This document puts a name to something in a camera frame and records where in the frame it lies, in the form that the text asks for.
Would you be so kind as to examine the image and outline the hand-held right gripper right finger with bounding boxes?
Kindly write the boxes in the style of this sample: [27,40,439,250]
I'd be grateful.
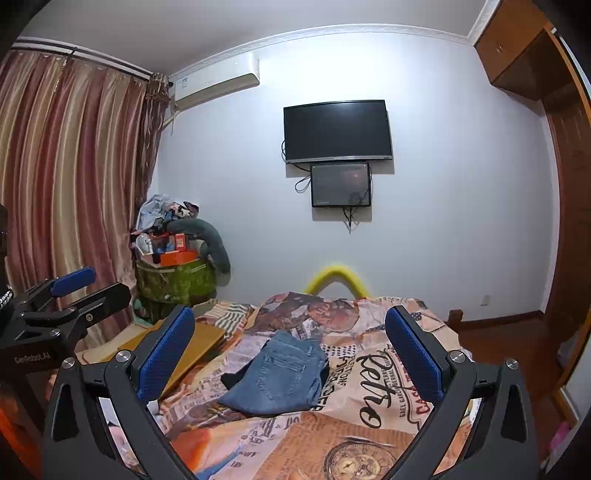
[385,305,539,480]

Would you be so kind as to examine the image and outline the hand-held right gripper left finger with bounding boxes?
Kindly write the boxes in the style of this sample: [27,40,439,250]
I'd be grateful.
[41,305,198,480]

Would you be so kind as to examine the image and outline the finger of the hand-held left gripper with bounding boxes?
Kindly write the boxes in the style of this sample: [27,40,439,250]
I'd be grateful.
[23,282,133,341]
[21,266,98,313]

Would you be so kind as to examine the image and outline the blue denim pants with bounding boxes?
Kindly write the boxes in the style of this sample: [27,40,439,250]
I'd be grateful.
[217,330,329,416]

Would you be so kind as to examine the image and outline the light wooden board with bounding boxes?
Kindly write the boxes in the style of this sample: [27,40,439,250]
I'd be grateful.
[117,320,227,398]

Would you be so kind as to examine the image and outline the person's orange jacket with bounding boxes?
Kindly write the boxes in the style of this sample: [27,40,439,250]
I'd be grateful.
[0,382,48,437]

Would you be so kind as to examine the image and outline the green fabric bag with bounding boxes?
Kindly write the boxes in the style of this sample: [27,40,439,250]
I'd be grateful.
[135,258,218,322]

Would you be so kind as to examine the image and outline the black cloth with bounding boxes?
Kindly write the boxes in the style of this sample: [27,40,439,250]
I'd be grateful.
[220,360,331,412]

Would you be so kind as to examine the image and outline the orange box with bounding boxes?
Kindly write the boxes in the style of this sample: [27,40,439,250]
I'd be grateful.
[159,249,197,268]

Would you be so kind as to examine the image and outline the striped pink curtain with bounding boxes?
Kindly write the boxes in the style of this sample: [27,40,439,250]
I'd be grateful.
[0,48,169,352]

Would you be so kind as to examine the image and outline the printed blanket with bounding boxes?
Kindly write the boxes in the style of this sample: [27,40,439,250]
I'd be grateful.
[76,292,476,480]

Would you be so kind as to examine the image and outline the yellow foam noodle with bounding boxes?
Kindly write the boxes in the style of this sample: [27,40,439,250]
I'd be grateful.
[305,264,369,298]

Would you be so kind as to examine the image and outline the pile of mixed clothes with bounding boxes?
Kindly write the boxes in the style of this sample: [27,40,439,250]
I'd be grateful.
[136,194,201,233]

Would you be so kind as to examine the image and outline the grey plush toy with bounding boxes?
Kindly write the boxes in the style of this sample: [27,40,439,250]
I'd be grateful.
[166,217,232,274]

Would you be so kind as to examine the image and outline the brown wooden wardrobe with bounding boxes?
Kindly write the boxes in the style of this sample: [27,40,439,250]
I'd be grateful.
[474,0,591,416]

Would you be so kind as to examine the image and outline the white air conditioner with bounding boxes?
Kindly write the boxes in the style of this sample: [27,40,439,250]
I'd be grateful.
[167,52,260,112]

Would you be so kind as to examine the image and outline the small black wall monitor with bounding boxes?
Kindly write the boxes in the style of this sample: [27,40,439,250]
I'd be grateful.
[310,161,373,208]

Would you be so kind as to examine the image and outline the curtain rail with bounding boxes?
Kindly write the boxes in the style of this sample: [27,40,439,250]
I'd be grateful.
[11,39,154,77]

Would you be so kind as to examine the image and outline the black wall television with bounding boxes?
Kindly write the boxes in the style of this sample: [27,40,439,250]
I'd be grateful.
[283,99,394,165]

